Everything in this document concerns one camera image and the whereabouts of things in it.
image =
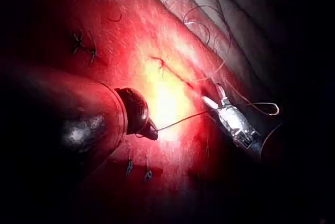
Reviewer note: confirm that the dark left arm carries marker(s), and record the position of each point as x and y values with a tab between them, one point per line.
65	103

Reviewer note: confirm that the blue thread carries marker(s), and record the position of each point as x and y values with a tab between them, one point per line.
180	121

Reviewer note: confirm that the short cut thread piece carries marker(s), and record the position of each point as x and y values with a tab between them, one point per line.
116	20

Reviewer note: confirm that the right arm needle driver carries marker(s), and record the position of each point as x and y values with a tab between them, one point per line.
235	124

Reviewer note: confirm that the right arm needle driver jaw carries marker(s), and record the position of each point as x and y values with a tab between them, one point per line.
222	94
210	103

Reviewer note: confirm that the left arm needle driver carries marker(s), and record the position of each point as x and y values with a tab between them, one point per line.
134	111

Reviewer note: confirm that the tissue pad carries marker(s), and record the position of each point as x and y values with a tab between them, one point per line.
157	38

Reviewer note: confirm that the left arm needle driver jaw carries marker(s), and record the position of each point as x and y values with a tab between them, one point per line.
152	132

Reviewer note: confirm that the dark right arm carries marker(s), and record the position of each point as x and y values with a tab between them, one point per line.
272	145

